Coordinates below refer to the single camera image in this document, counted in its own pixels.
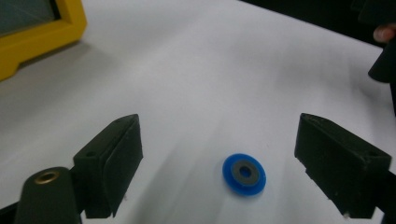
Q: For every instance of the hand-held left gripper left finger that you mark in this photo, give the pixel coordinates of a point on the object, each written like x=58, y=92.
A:
x=106, y=168

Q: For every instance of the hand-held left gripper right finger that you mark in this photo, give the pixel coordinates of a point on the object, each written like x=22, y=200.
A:
x=339, y=161

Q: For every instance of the yellow black drawer organizer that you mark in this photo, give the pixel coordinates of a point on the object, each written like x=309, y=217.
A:
x=46, y=40

